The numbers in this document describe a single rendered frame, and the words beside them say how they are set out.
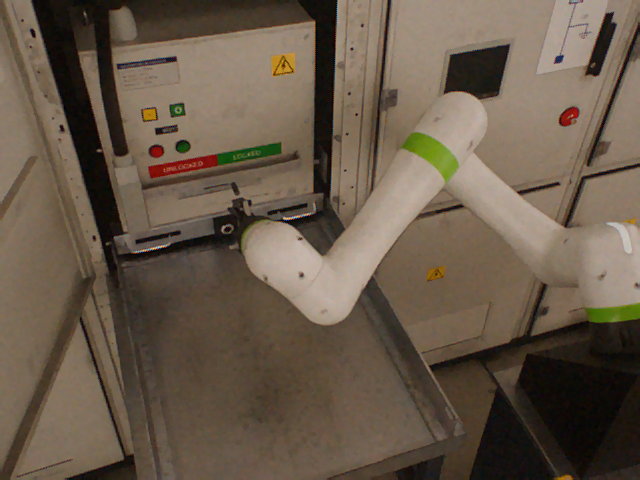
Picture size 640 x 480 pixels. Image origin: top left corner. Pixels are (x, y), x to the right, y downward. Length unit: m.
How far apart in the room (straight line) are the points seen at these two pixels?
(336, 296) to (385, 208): 0.19
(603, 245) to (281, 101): 0.76
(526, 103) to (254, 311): 0.88
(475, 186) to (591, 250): 0.27
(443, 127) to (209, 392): 0.71
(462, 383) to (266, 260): 1.52
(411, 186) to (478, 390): 1.40
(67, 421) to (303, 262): 1.12
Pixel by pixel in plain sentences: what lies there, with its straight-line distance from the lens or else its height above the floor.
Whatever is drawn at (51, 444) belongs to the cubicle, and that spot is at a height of 0.25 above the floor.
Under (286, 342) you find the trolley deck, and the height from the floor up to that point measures 0.85.
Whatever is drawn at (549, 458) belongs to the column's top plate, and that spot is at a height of 0.75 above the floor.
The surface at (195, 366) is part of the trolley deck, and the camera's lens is 1.48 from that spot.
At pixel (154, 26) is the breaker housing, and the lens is 1.52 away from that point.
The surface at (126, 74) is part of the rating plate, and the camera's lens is 1.47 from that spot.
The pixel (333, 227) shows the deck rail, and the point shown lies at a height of 0.85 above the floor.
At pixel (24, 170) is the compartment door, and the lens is 1.41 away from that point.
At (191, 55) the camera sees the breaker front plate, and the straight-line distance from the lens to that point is 1.47.
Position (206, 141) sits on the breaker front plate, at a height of 1.14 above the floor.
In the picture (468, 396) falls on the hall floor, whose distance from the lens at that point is 2.51.
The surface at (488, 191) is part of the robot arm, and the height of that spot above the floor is 1.12.
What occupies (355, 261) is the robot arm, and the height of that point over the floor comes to 1.18.
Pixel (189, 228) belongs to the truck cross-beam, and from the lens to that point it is 1.71.
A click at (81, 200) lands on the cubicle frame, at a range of 1.57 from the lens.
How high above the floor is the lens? 2.02
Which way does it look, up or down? 42 degrees down
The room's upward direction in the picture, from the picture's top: 1 degrees clockwise
